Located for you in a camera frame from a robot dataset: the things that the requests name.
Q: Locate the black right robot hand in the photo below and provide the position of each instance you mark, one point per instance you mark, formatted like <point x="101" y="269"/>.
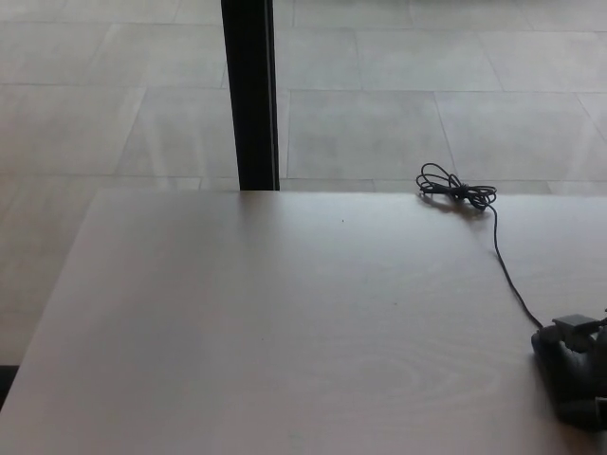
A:
<point x="575" y="332"/>

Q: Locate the black computer mouse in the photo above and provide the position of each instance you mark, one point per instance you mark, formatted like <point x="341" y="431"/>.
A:
<point x="552" y="388"/>

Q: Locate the black vertical post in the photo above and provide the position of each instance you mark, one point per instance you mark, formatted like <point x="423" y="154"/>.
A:
<point x="250" y="95"/>

